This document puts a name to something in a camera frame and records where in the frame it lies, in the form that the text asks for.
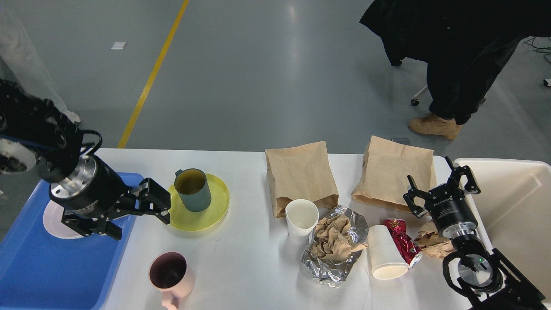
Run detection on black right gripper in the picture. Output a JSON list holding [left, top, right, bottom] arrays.
[[402, 156, 481, 239]]

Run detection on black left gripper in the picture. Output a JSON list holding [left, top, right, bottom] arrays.
[[49, 155, 171, 241]]

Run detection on yellow plastic plate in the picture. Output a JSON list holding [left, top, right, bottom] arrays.
[[168, 174, 230, 232]]

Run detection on dark green mug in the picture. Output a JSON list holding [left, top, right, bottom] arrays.
[[174, 168, 212, 212]]

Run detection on pink mug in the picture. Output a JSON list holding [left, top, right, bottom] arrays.
[[149, 251, 195, 310]]

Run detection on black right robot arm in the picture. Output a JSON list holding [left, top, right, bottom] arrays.
[[403, 157, 545, 310]]

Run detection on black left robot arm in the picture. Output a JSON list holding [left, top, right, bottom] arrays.
[[0, 80, 171, 241]]

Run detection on small crumpled brown paper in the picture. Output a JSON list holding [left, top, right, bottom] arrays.
[[414, 221, 456, 259]]

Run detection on right brown paper bag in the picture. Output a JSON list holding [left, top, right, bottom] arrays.
[[351, 136, 436, 213]]

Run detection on brown paper bag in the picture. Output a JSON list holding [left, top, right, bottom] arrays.
[[351, 136, 436, 213], [264, 141, 339, 218]]

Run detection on red snack wrapper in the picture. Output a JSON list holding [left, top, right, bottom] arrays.
[[382, 218, 422, 269]]

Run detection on pink plate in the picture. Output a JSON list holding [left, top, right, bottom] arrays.
[[43, 200, 83, 239]]

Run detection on white plastic bin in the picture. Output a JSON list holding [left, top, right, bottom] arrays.
[[455, 158, 551, 307]]

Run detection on lying white paper cup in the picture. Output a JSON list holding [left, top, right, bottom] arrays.
[[368, 224, 409, 280]]

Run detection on blue plastic tray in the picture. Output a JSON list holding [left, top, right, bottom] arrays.
[[0, 180, 136, 310]]

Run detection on white office chair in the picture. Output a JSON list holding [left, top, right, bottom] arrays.
[[411, 85, 488, 106]]

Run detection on crumpled aluminium foil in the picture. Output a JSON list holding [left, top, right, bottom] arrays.
[[301, 205, 368, 287]]

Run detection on crumpled brown paper in foil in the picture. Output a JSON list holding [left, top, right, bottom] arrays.
[[310, 214, 368, 261]]

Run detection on left brown paper bag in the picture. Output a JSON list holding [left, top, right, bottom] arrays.
[[264, 141, 339, 218]]

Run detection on upright white paper cup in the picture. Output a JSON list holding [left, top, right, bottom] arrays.
[[285, 199, 319, 245]]

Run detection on person in black trousers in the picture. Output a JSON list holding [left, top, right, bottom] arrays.
[[360, 0, 551, 140]]

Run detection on person in white trousers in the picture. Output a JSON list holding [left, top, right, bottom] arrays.
[[0, 0, 81, 125]]

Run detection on black floor cables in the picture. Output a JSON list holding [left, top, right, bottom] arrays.
[[524, 36, 551, 65]]

